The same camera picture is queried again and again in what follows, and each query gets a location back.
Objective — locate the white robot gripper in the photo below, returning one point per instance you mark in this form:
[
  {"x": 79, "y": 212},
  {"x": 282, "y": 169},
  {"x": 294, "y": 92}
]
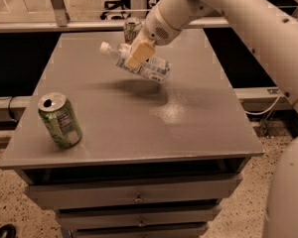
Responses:
[{"x": 154, "y": 28}]

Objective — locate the white green soda can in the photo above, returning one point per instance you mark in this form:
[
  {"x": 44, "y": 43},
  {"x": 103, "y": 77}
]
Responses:
[{"x": 131, "y": 29}]

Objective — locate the top grey drawer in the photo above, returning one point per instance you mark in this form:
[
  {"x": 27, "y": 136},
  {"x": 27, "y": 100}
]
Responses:
[{"x": 132, "y": 192}]

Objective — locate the grey drawer cabinet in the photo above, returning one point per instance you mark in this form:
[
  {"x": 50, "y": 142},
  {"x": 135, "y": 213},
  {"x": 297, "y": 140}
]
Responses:
[{"x": 190, "y": 125}]

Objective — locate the grey drawer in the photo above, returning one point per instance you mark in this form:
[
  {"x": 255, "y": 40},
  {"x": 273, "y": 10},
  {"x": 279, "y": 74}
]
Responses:
[
  {"x": 132, "y": 192},
  {"x": 139, "y": 217},
  {"x": 187, "y": 230}
]

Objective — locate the bottom grey drawer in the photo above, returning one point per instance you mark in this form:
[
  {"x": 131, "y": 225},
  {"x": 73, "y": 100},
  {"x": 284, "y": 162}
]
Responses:
[{"x": 187, "y": 230}]

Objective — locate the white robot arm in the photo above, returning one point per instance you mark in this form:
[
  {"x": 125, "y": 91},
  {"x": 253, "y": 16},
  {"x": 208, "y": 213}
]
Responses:
[{"x": 272, "y": 37}]

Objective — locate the metal railing frame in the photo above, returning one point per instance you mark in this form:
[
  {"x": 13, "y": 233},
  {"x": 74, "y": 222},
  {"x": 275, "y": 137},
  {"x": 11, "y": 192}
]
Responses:
[{"x": 26, "y": 16}]

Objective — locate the middle grey drawer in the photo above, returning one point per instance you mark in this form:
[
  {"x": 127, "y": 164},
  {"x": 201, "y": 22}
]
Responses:
[{"x": 139, "y": 217}]

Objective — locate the black shoe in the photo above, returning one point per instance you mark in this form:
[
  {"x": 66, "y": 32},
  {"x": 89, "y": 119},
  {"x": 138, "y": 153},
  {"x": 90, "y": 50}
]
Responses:
[{"x": 8, "y": 231}]

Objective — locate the black office chair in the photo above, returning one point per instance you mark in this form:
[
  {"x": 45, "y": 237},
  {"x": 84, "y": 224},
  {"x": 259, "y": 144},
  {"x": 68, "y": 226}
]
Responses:
[{"x": 117, "y": 0}]

